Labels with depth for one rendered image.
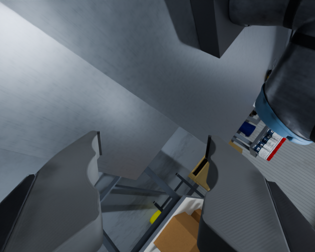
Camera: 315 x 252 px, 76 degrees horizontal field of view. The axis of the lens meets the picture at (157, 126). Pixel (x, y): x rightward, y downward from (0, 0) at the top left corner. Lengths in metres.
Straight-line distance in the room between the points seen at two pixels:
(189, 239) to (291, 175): 4.58
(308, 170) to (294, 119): 5.77
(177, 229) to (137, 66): 1.52
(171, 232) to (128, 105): 1.48
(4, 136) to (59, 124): 0.06
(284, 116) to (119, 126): 0.28
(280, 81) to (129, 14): 0.25
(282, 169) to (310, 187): 0.65
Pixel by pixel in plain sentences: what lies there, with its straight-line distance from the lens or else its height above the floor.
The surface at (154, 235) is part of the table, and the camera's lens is 1.75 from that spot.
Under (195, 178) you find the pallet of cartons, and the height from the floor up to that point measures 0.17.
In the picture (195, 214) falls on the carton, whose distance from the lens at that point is 2.59.
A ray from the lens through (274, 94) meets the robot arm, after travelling 0.38.
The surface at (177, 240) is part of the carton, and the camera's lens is 1.76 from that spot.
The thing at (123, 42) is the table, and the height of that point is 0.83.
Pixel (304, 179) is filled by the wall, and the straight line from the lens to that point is 6.08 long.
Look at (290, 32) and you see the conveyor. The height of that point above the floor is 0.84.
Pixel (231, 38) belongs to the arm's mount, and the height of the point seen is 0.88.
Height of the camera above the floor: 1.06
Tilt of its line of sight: 28 degrees down
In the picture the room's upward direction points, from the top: 127 degrees clockwise
